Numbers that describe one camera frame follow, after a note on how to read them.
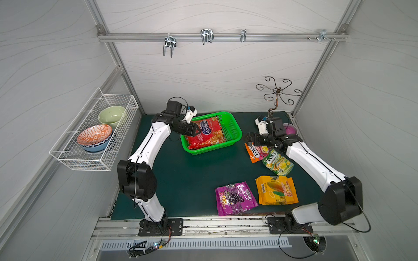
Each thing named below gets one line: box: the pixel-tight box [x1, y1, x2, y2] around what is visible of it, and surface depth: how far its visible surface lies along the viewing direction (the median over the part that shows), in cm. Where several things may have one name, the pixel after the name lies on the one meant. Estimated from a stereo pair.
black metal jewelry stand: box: [255, 76, 303, 118], surface depth 91 cm
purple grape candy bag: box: [214, 181, 260, 217], surface depth 78 cm
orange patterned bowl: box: [76, 123, 113, 146], surface depth 64 cm
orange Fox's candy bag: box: [244, 141, 270, 164], surface depth 100 cm
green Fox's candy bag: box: [262, 148, 295, 177], surface depth 93 cm
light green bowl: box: [97, 105, 126, 129], surface depth 73 cm
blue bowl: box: [79, 134, 113, 153], surface depth 58 cm
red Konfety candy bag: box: [185, 115, 227, 150], surface depth 100 cm
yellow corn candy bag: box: [255, 175, 299, 206], surface depth 81 cm
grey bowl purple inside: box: [283, 122, 298, 136], surface depth 106 cm
